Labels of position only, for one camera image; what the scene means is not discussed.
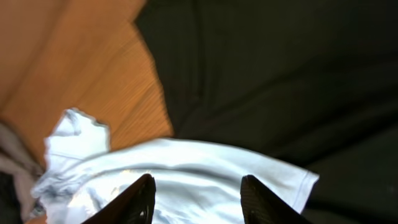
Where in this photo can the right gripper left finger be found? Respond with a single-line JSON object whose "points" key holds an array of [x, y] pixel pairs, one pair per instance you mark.
{"points": [[135, 205]]}

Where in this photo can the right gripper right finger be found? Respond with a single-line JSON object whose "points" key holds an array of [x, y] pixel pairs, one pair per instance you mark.
{"points": [[262, 206]]}

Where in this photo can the light blue printed t-shirt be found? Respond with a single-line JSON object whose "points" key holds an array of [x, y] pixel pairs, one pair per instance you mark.
{"points": [[196, 182]]}

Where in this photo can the black t-shirt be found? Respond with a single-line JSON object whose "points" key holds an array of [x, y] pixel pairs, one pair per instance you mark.
{"points": [[310, 82]]}

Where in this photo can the folded grey garment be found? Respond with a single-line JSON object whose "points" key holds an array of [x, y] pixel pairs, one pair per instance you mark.
{"points": [[19, 172]]}

